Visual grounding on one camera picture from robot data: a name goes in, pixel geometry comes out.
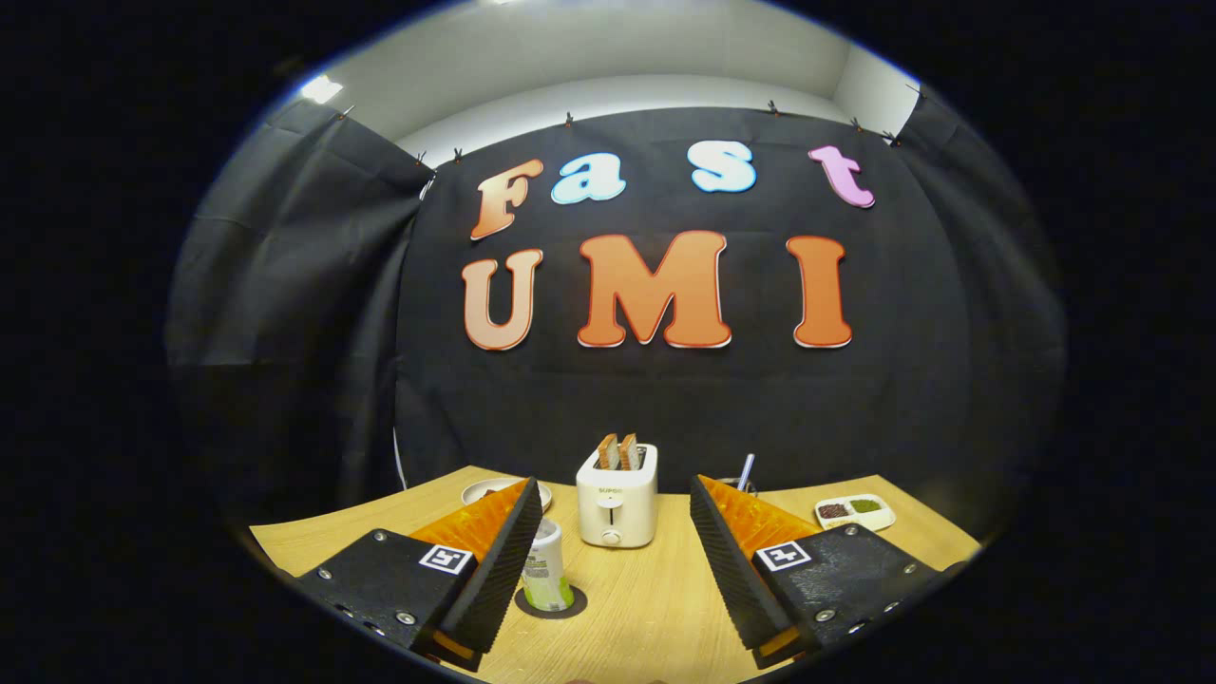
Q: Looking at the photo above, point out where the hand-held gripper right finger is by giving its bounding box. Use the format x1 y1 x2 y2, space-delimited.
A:
689 474 956 671

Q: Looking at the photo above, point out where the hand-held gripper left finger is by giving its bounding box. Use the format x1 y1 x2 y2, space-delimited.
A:
294 477 544 674

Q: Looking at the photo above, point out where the white green label juice bottle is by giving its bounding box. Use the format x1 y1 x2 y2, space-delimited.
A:
521 519 575 612

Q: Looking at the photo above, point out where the dark round coaster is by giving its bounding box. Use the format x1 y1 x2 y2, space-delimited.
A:
514 584 588 620

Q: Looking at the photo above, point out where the small white oval plate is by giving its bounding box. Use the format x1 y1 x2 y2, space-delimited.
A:
461 478 553 512

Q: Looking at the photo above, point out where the wooden table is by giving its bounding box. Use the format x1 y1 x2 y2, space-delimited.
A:
249 465 981 684

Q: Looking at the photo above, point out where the white toaster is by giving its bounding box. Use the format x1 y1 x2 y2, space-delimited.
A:
576 443 659 549

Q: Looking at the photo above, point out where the white divided dish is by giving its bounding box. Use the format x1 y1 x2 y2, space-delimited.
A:
814 494 897 532

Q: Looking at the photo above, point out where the black backdrop cloth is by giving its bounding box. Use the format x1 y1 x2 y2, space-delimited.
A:
163 84 1067 533

